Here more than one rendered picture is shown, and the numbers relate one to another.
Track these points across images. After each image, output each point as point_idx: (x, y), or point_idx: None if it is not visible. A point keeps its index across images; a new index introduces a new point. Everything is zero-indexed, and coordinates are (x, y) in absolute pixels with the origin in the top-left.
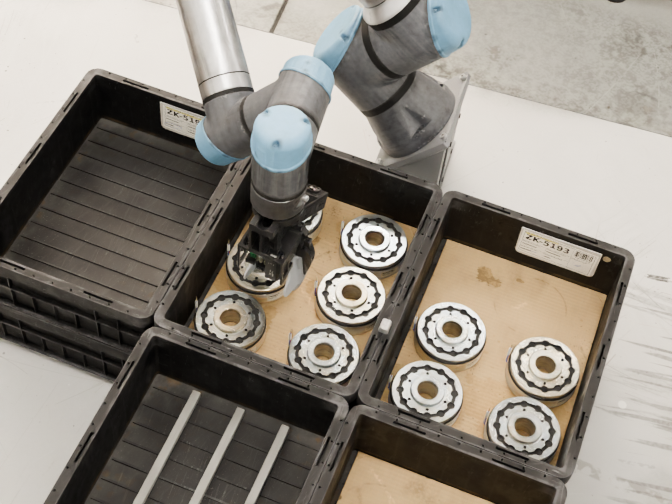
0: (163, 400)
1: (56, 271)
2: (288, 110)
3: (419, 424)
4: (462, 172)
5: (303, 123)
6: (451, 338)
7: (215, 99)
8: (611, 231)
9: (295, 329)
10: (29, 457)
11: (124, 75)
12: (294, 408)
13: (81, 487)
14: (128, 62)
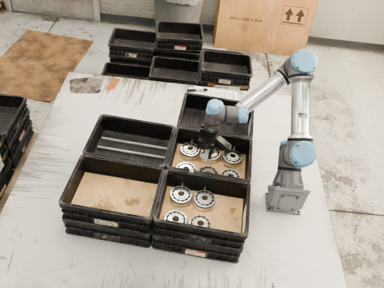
0: (163, 143)
1: (195, 118)
2: (221, 103)
3: (162, 182)
4: (288, 218)
5: (218, 106)
6: (201, 197)
7: (234, 106)
8: (287, 268)
9: (195, 166)
10: None
11: (278, 131)
12: None
13: (132, 128)
14: (283, 131)
